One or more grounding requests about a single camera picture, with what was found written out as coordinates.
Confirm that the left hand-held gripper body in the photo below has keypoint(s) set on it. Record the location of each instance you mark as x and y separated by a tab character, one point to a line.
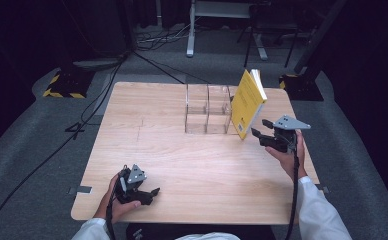
136	175

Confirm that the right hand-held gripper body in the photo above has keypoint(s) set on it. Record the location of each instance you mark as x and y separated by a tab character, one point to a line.
290	123

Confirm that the yellow book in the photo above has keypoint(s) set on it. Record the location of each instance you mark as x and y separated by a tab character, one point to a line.
247	103

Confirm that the clear acrylic book rack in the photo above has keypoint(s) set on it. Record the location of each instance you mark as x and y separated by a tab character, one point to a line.
207	110

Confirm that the person's left hand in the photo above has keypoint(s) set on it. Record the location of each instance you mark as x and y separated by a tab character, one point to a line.
120	208

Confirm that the person's right hand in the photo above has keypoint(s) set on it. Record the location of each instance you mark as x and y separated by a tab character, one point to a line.
288	163

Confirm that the yellow black striped stand base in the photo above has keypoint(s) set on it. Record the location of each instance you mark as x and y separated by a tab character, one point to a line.
302	88
67	85

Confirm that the grey tape strip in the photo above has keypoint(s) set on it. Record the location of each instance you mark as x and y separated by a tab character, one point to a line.
82	190
323	188

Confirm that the person's white torso clothing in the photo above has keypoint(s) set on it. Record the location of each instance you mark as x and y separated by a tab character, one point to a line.
212	236

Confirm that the grey slanted metal pole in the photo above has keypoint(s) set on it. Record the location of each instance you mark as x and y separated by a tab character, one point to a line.
318	33

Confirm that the black metal stand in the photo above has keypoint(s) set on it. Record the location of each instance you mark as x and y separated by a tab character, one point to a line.
272	26

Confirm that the white desk frame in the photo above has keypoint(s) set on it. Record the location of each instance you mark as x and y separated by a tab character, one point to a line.
191	33

